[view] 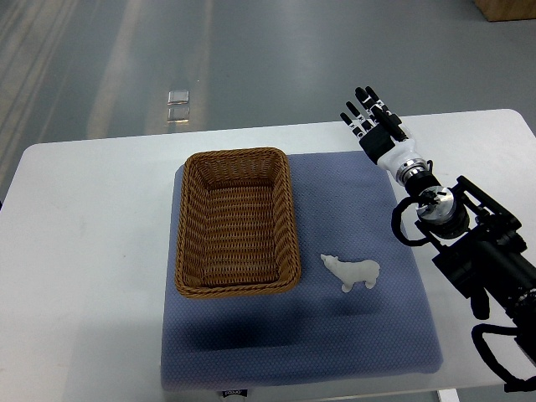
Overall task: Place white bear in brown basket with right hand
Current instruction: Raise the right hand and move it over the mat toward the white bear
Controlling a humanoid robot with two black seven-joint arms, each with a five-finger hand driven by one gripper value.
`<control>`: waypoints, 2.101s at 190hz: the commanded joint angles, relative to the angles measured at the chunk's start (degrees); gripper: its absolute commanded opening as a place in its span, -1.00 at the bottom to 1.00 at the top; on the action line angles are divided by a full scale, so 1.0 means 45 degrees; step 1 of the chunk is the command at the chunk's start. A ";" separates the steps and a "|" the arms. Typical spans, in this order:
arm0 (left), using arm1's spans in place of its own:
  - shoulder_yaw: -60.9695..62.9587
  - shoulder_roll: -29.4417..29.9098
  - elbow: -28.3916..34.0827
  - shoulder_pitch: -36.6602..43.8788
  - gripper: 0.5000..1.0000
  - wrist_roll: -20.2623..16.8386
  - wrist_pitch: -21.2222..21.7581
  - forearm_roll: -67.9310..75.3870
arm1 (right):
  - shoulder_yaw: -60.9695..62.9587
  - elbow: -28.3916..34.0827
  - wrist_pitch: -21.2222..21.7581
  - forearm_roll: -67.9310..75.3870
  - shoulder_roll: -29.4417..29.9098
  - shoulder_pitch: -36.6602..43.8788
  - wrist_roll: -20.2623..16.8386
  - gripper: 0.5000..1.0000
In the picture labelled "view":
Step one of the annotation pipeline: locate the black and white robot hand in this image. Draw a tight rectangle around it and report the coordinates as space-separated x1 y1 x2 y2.
340 86 417 171

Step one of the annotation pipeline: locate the white bear figurine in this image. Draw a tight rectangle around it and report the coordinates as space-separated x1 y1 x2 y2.
320 254 380 293

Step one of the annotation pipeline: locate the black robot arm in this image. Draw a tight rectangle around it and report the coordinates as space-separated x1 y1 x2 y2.
391 159 535 392

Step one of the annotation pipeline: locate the brown wicker basket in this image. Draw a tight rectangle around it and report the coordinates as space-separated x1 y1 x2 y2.
174 147 302 299

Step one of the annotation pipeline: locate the blue quilted mat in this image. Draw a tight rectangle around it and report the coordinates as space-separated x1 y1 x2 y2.
161 151 443 391

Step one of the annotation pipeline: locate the shiny floor plate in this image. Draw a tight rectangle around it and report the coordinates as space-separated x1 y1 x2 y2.
167 90 190 123

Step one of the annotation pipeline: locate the black label tag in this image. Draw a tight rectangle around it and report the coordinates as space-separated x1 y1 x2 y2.
222 389 248 399

